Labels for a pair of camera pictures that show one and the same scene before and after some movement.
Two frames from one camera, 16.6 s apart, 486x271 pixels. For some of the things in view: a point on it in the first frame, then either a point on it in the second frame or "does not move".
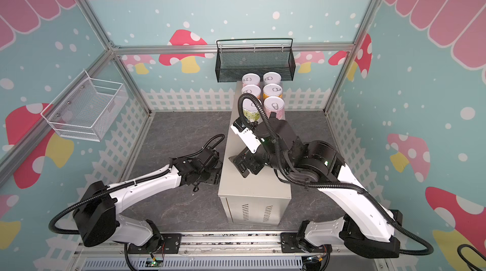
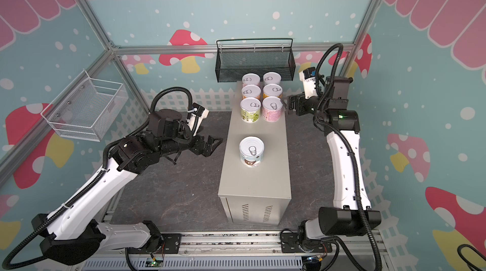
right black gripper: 243,161 → 294,104
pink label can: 250,79 does not move
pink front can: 274,104 does not move
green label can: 250,110 does not move
